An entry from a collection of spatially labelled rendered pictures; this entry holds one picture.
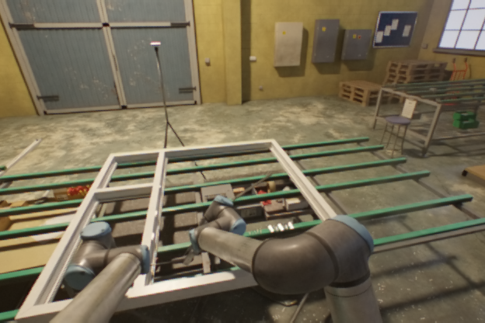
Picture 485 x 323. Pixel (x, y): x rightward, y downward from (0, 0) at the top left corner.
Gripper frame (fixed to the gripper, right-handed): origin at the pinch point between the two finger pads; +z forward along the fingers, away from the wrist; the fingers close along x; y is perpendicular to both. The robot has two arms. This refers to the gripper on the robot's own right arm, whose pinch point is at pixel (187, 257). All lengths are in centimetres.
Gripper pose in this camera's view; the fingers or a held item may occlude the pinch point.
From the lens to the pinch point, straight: 133.0
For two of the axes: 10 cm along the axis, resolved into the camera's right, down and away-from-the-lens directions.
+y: -8.2, -5.0, -2.8
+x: 1.9, 2.2, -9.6
